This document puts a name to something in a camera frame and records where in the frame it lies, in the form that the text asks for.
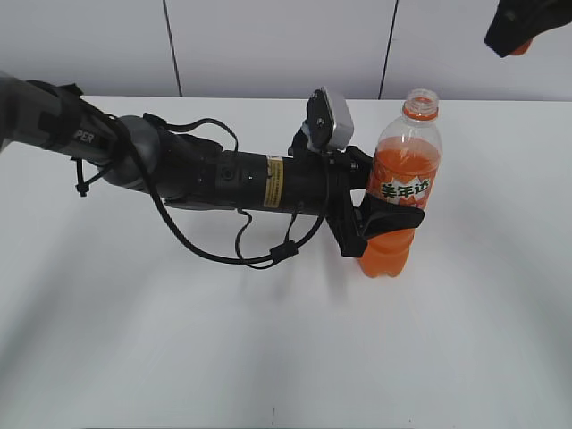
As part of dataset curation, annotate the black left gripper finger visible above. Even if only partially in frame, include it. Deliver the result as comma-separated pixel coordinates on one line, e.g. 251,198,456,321
355,193,425,240
344,146,373,188

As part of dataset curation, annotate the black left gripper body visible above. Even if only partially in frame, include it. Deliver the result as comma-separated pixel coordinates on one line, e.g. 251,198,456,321
285,130,365,257

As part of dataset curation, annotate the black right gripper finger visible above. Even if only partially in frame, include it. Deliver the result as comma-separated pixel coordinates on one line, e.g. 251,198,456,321
484,0,571,58

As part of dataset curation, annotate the orange bottle cap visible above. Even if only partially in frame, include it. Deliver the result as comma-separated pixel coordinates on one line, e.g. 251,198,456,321
510,38,533,56

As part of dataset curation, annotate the orange soda bottle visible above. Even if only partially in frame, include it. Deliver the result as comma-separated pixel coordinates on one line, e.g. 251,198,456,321
358,88,442,278

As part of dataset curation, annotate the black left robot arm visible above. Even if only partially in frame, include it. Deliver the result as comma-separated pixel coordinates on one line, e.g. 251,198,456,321
1,74,371,268

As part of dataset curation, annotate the black cable loop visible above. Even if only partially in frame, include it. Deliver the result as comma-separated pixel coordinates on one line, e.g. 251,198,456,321
106,114,330,269

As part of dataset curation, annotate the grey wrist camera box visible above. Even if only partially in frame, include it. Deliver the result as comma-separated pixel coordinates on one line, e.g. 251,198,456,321
305,87,354,153

